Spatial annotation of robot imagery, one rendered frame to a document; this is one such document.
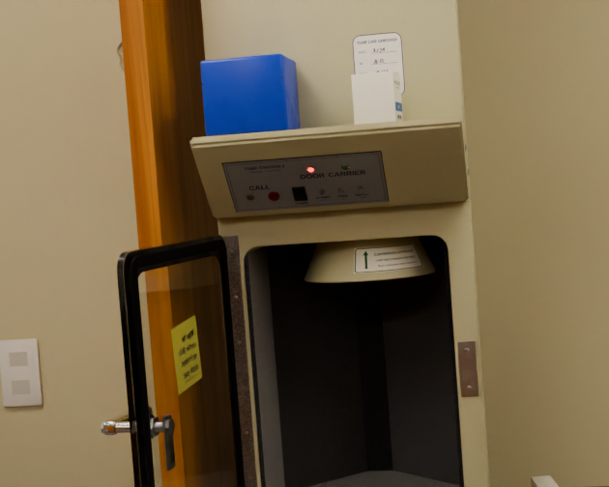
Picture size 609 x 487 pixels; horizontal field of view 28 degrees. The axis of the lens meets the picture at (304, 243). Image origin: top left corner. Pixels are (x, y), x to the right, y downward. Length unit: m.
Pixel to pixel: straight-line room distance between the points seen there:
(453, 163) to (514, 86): 0.52
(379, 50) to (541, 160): 0.50
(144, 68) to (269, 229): 0.26
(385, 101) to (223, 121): 0.19
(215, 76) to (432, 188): 0.29
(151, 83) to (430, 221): 0.38
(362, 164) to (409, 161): 0.05
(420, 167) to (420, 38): 0.17
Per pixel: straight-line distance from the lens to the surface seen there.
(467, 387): 1.54
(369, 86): 1.44
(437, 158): 1.44
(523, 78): 1.95
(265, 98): 1.43
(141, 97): 1.49
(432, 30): 1.53
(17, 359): 2.12
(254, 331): 1.57
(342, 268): 1.55
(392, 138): 1.41
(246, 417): 1.58
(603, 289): 1.96
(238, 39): 1.56
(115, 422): 1.33
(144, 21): 1.50
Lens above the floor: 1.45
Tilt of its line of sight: 3 degrees down
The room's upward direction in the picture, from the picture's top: 4 degrees counter-clockwise
